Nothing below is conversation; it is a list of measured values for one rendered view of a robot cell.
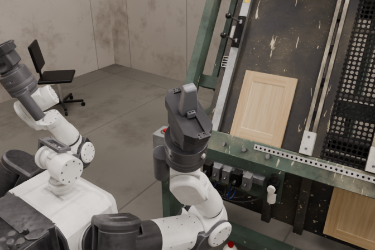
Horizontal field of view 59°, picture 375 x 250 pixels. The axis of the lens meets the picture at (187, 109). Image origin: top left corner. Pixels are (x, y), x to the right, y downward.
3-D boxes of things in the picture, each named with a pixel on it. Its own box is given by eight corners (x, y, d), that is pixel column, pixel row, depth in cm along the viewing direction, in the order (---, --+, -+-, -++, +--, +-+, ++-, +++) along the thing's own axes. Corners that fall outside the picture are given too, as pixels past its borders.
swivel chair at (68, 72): (73, 95, 477) (63, 34, 439) (91, 109, 439) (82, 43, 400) (33, 106, 445) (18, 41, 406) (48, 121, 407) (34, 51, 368)
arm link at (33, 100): (39, 68, 106) (59, 96, 112) (8, 84, 105) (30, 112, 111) (35, 79, 96) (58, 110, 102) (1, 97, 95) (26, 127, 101)
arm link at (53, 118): (37, 85, 106) (61, 110, 116) (11, 99, 105) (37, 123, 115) (40, 98, 101) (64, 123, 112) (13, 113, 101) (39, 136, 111)
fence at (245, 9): (212, 129, 212) (210, 129, 208) (249, -15, 213) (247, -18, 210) (219, 131, 210) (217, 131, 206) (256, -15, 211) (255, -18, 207)
